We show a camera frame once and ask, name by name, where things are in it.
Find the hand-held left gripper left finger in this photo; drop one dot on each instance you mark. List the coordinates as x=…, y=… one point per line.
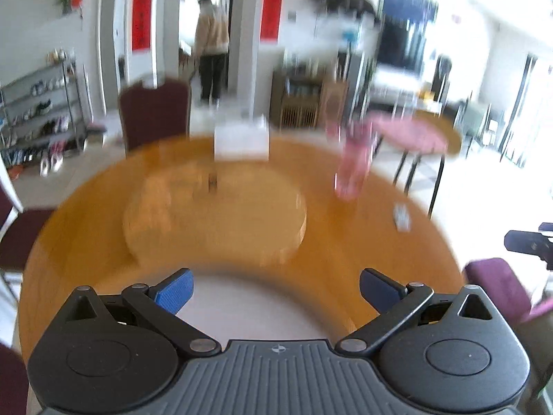
x=173, y=292

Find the rows of shoes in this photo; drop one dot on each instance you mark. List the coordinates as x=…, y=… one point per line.
x=43, y=125

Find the wooden folding table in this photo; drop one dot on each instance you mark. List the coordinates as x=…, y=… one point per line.
x=449, y=132

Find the pink water bottle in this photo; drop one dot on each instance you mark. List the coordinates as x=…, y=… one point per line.
x=354, y=164

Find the white office chair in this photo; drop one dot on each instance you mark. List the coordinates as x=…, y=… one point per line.
x=475, y=123

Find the round glass turntable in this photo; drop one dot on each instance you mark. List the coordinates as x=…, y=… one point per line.
x=242, y=220

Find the maroon banquet chair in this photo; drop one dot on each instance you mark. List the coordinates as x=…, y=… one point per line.
x=23, y=237
x=11, y=380
x=155, y=114

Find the round wooden desktop table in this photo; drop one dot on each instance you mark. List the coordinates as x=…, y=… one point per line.
x=380, y=242

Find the red door banner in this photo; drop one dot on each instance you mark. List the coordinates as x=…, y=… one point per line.
x=273, y=4
x=142, y=8

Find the purple cushioned chair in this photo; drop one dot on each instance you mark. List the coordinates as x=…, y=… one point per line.
x=497, y=287

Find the small grey card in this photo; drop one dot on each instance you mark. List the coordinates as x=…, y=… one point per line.
x=401, y=217

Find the metal shoe rack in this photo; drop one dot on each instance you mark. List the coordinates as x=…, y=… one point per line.
x=73, y=108

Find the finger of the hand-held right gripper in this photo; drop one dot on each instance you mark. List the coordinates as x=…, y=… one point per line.
x=547, y=227
x=525, y=242

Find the black flat television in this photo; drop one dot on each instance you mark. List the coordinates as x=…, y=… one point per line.
x=406, y=26

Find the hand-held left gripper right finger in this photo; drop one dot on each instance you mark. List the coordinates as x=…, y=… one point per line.
x=380, y=290

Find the white tissue pack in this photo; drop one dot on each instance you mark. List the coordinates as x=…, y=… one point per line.
x=241, y=140

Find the wooden slatted cabinet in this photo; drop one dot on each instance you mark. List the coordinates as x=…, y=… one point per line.
x=302, y=103

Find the gold half-round gift box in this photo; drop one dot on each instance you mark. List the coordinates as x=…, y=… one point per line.
x=268, y=302

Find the pink cloth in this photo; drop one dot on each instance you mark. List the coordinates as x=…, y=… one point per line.
x=410, y=132

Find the pair of white slippers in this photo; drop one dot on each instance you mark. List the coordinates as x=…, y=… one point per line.
x=52, y=164

